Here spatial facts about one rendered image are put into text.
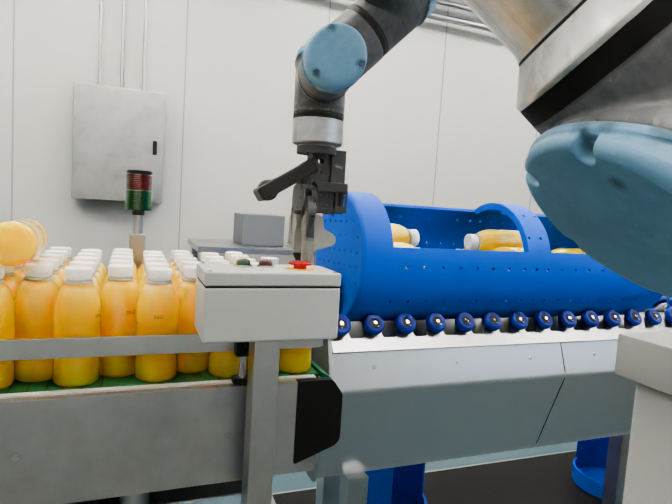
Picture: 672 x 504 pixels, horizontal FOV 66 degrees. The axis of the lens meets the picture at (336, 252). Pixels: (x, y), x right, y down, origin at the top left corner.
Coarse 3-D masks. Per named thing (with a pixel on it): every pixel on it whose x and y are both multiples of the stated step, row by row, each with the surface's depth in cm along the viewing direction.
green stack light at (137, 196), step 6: (126, 192) 129; (132, 192) 128; (138, 192) 128; (144, 192) 129; (150, 192) 130; (126, 198) 129; (132, 198) 128; (138, 198) 128; (144, 198) 129; (150, 198) 131; (126, 204) 129; (132, 204) 128; (138, 204) 128; (144, 204) 129; (150, 204) 131; (144, 210) 129; (150, 210) 131
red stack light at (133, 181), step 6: (126, 174) 128; (132, 174) 127; (138, 174) 128; (126, 180) 129; (132, 180) 128; (138, 180) 128; (144, 180) 128; (150, 180) 130; (126, 186) 129; (132, 186) 128; (138, 186) 128; (144, 186) 129; (150, 186) 130
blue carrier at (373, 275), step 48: (336, 240) 114; (384, 240) 102; (432, 240) 137; (528, 240) 116; (384, 288) 103; (432, 288) 108; (480, 288) 112; (528, 288) 117; (576, 288) 122; (624, 288) 128
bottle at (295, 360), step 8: (280, 352) 92; (288, 352) 91; (296, 352) 91; (304, 352) 92; (280, 360) 92; (288, 360) 91; (296, 360) 91; (304, 360) 92; (280, 368) 92; (288, 368) 91; (296, 368) 91; (304, 368) 92
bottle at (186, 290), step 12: (180, 288) 88; (192, 288) 87; (180, 300) 87; (192, 300) 87; (180, 312) 87; (192, 312) 87; (180, 324) 87; (192, 324) 87; (180, 360) 88; (192, 360) 88; (204, 360) 89; (180, 372) 88; (192, 372) 88
